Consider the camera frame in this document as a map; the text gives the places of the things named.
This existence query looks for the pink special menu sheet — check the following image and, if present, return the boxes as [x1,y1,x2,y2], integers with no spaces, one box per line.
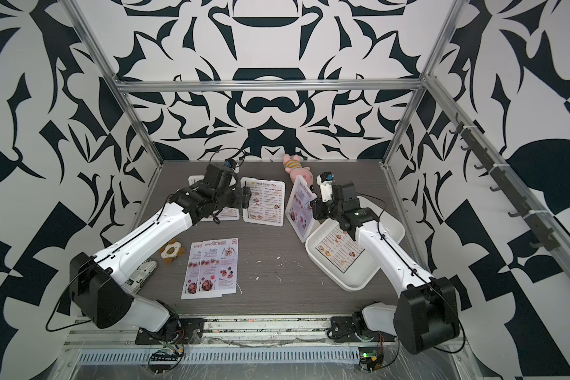
[197,237,239,298]

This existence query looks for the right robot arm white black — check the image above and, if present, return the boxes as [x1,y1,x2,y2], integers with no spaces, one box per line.
[311,179,464,354]

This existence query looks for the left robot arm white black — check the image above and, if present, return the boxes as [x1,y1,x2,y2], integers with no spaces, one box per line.
[68,159,251,342]

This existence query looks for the white plastic tray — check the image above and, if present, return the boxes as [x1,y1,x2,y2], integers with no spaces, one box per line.
[305,219,380,291]

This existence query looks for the brown white plush toy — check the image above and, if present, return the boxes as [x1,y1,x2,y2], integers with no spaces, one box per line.
[159,239,185,264]

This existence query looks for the pink striped plush toy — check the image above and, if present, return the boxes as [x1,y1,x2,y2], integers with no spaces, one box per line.
[283,154,314,188]

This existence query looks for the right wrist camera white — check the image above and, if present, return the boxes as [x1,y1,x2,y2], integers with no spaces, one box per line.
[317,171,333,203]

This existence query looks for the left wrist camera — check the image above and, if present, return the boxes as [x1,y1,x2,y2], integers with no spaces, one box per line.
[224,158,238,170]

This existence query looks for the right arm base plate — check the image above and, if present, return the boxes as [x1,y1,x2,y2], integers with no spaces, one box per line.
[326,316,396,343]

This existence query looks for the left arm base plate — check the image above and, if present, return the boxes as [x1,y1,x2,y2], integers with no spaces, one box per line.
[135,318,206,346]

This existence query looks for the right circuit board with wires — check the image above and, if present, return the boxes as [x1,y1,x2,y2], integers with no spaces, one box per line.
[359,339,386,373]

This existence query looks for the circuit board with wires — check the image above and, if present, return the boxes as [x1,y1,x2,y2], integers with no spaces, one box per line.
[147,331,185,374]
[359,339,386,373]

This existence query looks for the left circuit board with wires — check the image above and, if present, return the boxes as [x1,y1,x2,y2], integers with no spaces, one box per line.
[147,331,185,374]

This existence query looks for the wall hook rail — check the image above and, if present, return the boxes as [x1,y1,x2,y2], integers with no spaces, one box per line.
[450,112,561,252]

